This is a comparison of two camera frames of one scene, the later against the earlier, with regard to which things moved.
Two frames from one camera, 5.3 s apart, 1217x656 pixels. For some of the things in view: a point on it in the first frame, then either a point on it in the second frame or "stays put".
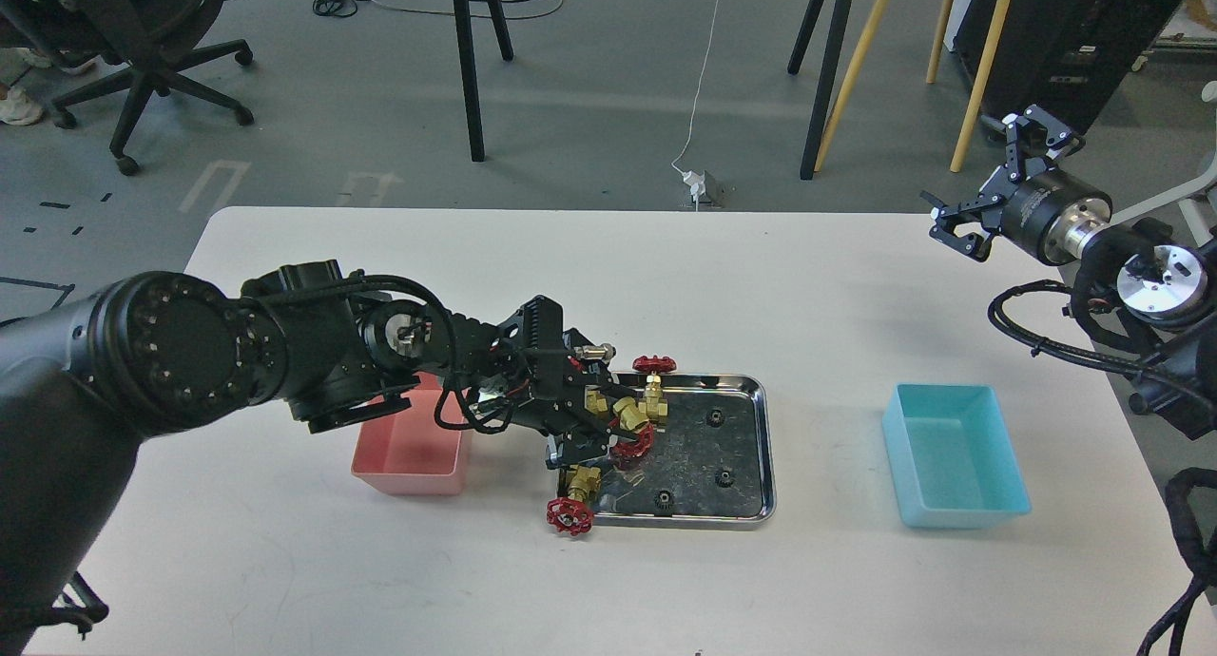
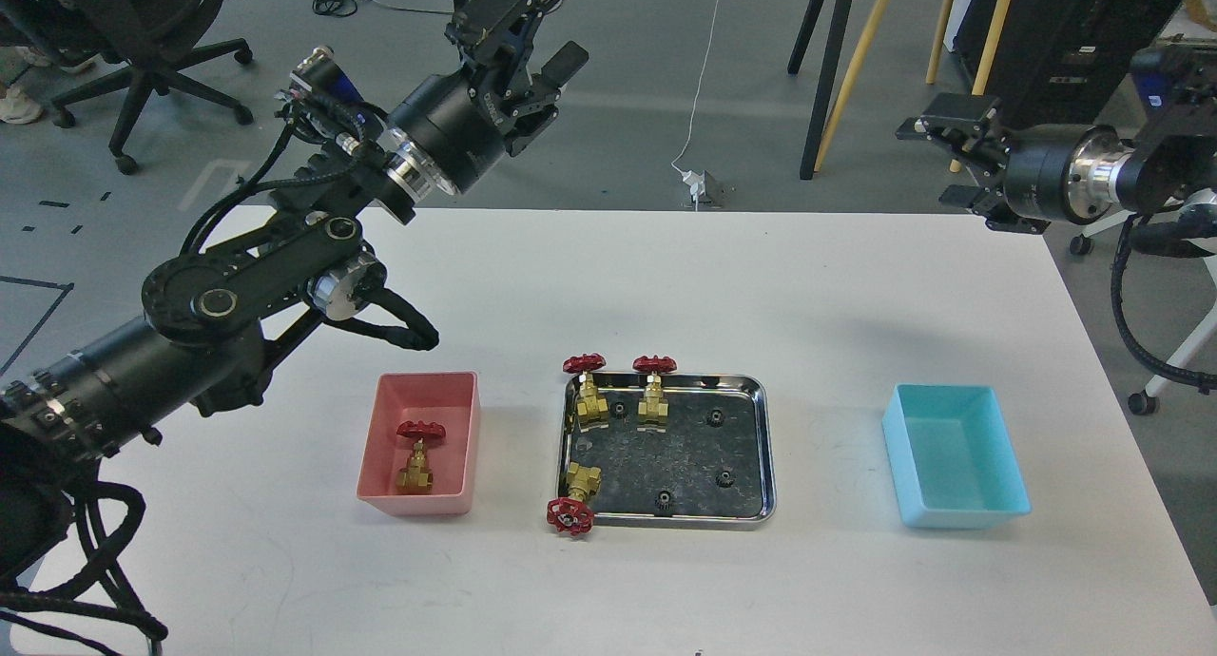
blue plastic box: (951, 457) stays put
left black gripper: (549, 369) -> (457, 123)
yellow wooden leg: (862, 52) stays put
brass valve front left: (574, 512) stays put
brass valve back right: (652, 404) stays put
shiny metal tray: (712, 463) stays put
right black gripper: (1044, 213) -> (1051, 170)
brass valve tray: (629, 416) -> (416, 477)
